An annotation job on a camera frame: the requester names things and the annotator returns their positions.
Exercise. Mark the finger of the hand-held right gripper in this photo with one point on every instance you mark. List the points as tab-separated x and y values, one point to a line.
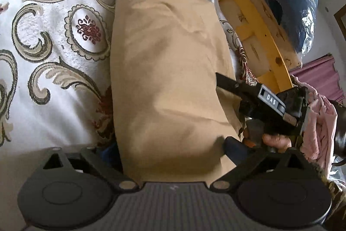
229	83

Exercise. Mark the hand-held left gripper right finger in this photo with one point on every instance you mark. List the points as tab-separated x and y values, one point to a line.
234	147

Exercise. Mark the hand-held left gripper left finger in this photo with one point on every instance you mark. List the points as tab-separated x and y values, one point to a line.
109	155

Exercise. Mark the tan hoodie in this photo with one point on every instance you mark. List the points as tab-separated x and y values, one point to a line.
165	79

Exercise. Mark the person's right hand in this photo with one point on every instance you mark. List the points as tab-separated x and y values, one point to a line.
277	141

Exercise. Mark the pink cloth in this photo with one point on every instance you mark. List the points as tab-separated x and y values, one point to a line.
317	122

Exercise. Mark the purple cloth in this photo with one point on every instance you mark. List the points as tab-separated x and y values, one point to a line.
321	76

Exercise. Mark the white floral blanket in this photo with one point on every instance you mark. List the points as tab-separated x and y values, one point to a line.
54	44

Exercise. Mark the wooden bed frame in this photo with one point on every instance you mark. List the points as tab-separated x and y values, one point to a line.
254	33

